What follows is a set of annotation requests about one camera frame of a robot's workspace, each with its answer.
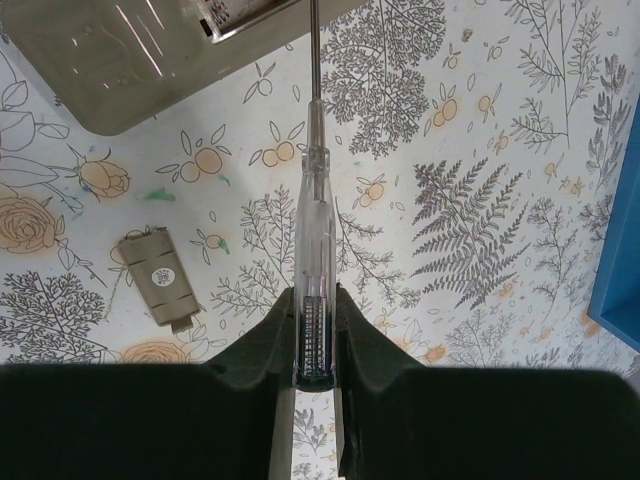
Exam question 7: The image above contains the grey battery cover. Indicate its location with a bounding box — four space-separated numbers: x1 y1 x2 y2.
117 228 200 334

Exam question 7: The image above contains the floral tablecloth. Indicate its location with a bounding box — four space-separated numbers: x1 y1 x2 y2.
1 1 639 479

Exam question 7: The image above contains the thin metal screwdriver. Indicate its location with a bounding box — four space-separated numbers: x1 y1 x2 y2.
294 1 336 393

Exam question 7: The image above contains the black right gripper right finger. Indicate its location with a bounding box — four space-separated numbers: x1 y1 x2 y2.
336 289 639 479

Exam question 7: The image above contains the blue shelf unit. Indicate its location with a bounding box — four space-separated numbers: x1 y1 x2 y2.
589 116 640 350

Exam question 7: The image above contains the grey remote control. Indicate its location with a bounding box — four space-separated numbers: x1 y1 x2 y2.
0 0 369 137

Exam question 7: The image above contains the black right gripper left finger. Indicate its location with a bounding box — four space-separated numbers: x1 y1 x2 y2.
1 290 295 479

